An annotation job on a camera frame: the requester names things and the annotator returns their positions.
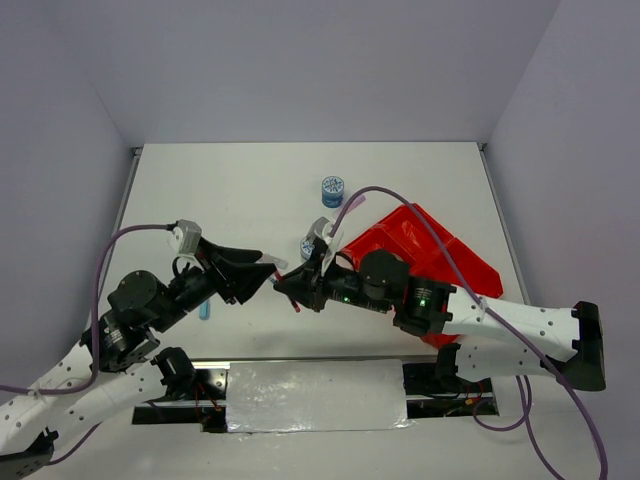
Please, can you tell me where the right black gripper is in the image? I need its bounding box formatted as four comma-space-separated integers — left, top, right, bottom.
273, 248, 390, 313

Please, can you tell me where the red plastic bin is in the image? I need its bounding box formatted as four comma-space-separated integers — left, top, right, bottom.
339, 202, 504, 351

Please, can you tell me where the blue tape stack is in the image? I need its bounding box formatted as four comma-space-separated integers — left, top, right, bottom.
321, 176, 345, 208
299, 238, 314, 261

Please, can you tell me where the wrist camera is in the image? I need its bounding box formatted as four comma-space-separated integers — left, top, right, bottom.
305, 216, 343, 250
168, 219, 202, 257

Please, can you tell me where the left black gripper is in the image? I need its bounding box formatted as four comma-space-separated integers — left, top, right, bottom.
154, 235, 278, 331

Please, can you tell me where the red pen refill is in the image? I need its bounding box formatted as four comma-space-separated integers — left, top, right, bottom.
271, 271, 301, 313

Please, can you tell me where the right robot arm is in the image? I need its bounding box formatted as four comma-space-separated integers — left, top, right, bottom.
274, 249, 606, 392

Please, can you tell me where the pink eraser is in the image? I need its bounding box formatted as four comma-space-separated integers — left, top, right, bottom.
333, 194, 366, 219

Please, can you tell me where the far blue tape stack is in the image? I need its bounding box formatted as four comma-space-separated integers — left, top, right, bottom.
321, 176, 345, 208

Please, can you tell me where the blue highlighter pen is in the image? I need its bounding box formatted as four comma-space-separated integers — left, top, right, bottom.
198, 300, 211, 321

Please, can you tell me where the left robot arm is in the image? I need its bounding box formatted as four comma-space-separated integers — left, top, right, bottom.
1, 240, 277, 479

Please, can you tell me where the orange capped lead case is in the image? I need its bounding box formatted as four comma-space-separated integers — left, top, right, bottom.
259, 254, 288, 270

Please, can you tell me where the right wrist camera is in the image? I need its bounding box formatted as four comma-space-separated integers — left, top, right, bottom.
305, 216, 343, 250

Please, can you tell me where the silver foil base cover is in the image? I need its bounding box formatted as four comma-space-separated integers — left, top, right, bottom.
226, 359, 410, 434

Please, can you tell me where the near blue tape stack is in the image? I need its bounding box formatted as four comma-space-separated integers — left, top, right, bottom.
299, 238, 314, 261

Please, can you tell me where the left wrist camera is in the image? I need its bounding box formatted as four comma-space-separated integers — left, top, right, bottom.
168, 219, 202, 257

